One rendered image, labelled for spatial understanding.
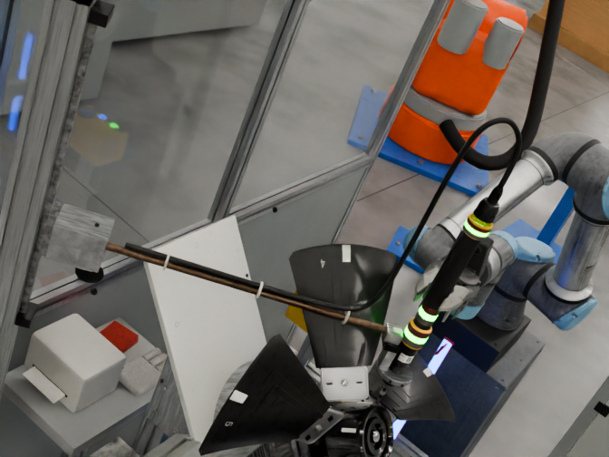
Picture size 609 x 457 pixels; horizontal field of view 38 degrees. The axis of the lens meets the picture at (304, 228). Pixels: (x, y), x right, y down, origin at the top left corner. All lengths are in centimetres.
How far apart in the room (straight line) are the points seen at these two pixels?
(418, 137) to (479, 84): 49
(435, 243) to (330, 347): 37
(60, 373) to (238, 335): 40
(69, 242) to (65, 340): 48
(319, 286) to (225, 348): 23
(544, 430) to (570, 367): 57
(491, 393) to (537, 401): 183
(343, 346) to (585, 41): 810
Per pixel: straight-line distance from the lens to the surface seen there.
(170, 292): 162
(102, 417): 198
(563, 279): 220
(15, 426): 230
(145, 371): 207
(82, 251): 152
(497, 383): 234
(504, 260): 177
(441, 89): 548
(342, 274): 165
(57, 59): 135
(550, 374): 440
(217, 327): 171
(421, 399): 187
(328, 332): 165
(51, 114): 141
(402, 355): 164
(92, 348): 195
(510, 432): 392
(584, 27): 962
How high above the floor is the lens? 230
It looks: 31 degrees down
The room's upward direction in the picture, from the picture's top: 24 degrees clockwise
